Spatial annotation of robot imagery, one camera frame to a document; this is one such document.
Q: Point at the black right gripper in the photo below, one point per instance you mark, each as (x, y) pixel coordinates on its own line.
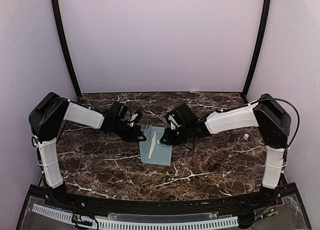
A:
(170, 140)

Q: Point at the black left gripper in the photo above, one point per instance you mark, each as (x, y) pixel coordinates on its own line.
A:
(133, 136)

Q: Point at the beige lined letter paper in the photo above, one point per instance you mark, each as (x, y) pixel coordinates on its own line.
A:
(152, 145)

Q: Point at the teal envelope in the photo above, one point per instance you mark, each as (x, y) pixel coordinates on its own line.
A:
(162, 154)

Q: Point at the white glue stick cap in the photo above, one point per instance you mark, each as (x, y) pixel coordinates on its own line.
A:
(246, 136)

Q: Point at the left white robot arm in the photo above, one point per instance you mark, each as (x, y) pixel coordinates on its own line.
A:
(48, 117)

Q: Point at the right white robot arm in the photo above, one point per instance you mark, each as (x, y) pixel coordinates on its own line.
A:
(266, 113)

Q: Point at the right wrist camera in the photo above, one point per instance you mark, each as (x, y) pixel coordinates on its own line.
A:
(181, 116)

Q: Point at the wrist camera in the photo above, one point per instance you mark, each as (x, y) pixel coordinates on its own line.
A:
(118, 111)
(181, 116)

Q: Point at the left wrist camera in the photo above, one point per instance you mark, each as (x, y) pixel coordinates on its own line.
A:
(118, 111)

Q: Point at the white slotted cable duct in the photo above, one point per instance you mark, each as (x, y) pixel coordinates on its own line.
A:
(138, 222)

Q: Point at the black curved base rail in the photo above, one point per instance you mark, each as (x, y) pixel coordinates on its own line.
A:
(243, 204)

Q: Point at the left black frame post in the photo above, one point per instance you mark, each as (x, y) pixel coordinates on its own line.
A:
(64, 47)

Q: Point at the black frame post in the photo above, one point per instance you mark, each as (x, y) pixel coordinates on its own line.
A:
(64, 47)
(258, 46)

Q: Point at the right black frame post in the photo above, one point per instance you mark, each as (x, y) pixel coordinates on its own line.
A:
(258, 46)

